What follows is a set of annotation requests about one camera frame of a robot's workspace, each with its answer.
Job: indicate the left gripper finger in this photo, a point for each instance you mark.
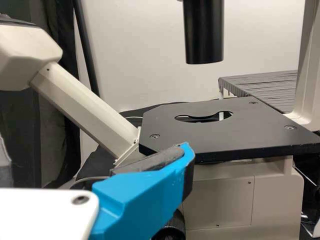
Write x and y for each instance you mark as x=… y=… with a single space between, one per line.
x=140 y=200

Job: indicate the black platform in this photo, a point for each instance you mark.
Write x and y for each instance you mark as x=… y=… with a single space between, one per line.
x=270 y=87

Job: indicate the cream microscope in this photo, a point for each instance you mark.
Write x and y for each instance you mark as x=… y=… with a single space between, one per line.
x=225 y=195

